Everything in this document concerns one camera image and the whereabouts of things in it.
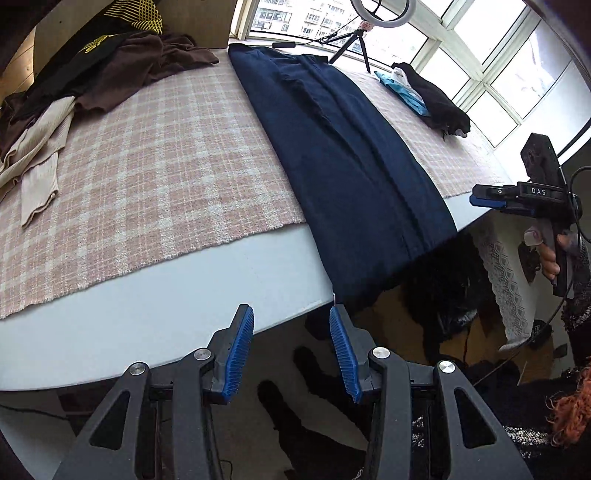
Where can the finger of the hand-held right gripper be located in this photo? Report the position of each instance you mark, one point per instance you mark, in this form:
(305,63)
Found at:
(489,200)

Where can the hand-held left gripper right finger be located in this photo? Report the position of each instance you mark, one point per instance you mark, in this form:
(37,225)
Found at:
(344,360)

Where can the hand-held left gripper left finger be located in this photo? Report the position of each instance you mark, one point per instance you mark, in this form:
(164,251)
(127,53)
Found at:
(240,355)

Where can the navy blue garment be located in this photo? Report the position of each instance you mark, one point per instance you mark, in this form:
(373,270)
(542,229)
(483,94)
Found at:
(351,175)

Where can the person's right forearm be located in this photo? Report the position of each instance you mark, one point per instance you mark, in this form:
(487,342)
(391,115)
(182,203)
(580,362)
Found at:
(579,277)

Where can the person's right hand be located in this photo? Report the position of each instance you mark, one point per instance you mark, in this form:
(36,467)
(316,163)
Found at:
(547,261)

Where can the white lace cloth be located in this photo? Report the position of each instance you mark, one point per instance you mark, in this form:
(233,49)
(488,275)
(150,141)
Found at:
(508,286)

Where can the light blue cloth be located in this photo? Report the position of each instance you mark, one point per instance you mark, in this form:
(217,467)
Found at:
(406,92)

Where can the pink plaid blanket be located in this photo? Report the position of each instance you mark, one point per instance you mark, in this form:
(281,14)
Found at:
(152,184)

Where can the black tripod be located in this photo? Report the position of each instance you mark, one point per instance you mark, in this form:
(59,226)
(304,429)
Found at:
(358,44)

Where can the person's tweed clothing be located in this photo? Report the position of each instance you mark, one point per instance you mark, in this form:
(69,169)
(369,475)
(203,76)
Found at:
(554,434)

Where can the small black bar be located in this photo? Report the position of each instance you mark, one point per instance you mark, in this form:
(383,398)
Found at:
(284,45)

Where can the apartment buildings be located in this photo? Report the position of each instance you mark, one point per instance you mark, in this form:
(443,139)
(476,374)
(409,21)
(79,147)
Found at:
(300,18)

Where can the beige knit sweater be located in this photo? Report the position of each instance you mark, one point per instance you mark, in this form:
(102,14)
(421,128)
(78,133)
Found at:
(41,157)

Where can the brown garment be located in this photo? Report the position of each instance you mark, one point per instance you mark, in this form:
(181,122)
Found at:
(138,69)

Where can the wooden panel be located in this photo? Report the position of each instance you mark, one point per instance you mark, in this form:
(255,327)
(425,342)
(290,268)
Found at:
(198,23)

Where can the black garment with yellow print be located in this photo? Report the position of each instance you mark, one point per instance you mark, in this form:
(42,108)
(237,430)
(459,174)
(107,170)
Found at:
(92,50)

